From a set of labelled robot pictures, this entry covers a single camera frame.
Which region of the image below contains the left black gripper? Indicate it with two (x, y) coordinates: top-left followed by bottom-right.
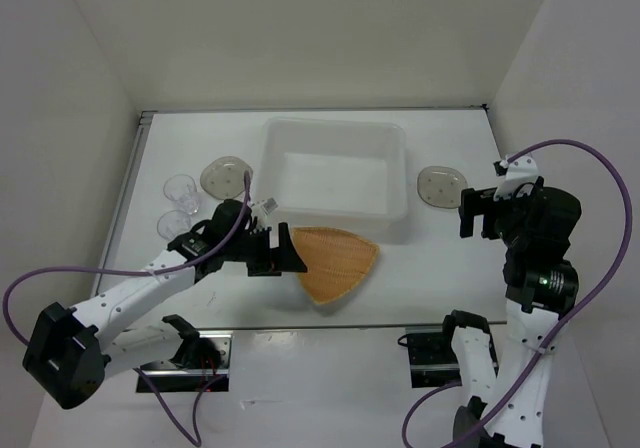
(224, 222), (307, 277)

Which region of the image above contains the smoky plate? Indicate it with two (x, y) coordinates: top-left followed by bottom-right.
(200, 156), (253, 200)
(417, 166), (468, 209)

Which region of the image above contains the orange woven basket plate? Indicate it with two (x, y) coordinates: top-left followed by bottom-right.
(292, 227), (380, 306)

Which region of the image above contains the clear cup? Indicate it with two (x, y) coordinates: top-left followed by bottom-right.
(156, 210), (192, 242)
(163, 174), (200, 215)

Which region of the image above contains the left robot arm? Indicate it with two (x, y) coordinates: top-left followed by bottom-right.
(23, 199), (307, 410)

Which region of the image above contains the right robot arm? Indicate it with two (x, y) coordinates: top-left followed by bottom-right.
(438, 156), (581, 447)

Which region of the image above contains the white plastic bin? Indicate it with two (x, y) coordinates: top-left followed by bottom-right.
(251, 117), (408, 231)

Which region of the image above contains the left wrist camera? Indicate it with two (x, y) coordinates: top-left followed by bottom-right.
(251, 198), (278, 217)

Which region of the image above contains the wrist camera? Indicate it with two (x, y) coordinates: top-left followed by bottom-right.
(493, 156), (539, 202)
(251, 198), (278, 217)

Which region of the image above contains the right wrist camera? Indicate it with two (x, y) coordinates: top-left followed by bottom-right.
(493, 156), (539, 202)

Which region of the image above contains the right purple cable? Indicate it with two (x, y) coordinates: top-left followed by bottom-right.
(402, 139), (629, 448)

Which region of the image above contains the purple cable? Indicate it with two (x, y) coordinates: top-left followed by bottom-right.
(402, 139), (629, 448)
(2, 172), (254, 447)

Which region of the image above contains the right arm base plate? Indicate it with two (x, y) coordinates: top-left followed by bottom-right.
(398, 325), (501, 390)

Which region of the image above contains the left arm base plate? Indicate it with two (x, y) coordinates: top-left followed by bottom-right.
(140, 330), (233, 394)

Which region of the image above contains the aluminium rail table edge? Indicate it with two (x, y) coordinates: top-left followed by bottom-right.
(98, 110), (156, 270)

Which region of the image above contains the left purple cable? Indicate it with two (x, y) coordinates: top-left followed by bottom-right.
(2, 172), (254, 447)

